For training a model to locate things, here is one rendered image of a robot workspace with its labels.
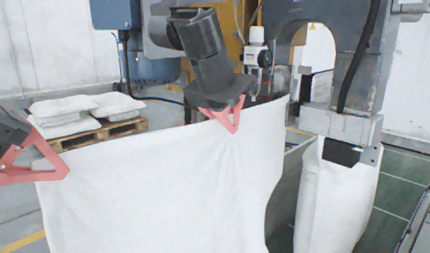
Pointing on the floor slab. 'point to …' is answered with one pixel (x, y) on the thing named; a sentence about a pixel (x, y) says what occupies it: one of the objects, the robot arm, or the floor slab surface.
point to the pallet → (100, 133)
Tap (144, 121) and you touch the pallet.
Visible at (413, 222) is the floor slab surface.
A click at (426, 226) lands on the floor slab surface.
